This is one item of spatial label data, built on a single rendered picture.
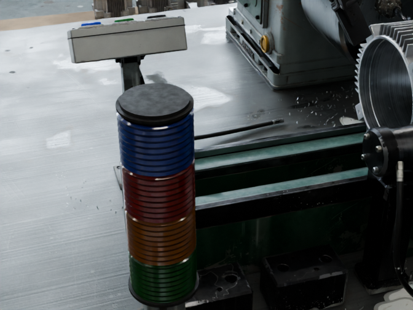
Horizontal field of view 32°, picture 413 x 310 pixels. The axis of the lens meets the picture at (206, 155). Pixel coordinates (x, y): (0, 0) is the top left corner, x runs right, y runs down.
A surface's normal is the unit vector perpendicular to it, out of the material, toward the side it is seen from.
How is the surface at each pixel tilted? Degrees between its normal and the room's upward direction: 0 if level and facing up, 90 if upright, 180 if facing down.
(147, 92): 0
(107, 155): 0
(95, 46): 67
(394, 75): 77
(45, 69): 0
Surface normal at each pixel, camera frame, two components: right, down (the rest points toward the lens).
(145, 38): 0.25, 0.14
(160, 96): 0.00, -0.84
